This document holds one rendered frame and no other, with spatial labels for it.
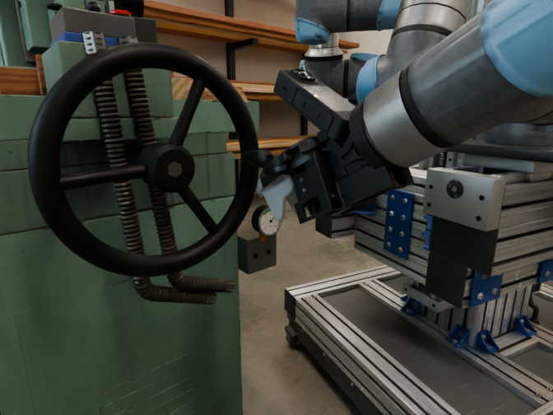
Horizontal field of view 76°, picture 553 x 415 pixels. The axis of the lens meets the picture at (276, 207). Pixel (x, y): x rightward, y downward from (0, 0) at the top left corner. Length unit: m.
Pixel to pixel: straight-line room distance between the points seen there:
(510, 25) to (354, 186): 0.17
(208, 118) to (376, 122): 0.44
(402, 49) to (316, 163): 0.16
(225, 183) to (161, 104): 0.24
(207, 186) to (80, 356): 0.37
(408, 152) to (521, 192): 0.45
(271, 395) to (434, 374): 0.51
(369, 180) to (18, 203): 0.49
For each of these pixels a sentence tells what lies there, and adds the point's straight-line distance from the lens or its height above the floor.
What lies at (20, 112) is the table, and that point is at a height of 0.88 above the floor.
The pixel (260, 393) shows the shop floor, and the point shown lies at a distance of 1.29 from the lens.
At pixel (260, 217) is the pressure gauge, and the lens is 0.71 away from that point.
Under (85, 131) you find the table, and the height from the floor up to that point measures 0.85.
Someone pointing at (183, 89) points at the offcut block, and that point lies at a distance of 0.68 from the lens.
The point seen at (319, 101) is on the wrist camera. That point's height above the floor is 0.89.
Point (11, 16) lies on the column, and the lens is 0.98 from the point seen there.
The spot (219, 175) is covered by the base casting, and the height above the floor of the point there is 0.76.
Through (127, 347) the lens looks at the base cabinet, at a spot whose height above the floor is 0.46.
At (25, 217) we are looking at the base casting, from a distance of 0.62.
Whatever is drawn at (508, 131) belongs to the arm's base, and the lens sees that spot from 0.80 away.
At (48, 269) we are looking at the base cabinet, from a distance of 0.65.
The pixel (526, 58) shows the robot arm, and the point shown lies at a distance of 0.27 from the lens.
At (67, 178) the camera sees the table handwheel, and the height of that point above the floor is 0.81.
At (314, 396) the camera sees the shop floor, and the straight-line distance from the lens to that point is 1.29.
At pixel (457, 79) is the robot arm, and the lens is 0.28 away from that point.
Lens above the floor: 0.88
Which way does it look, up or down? 15 degrees down
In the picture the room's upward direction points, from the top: straight up
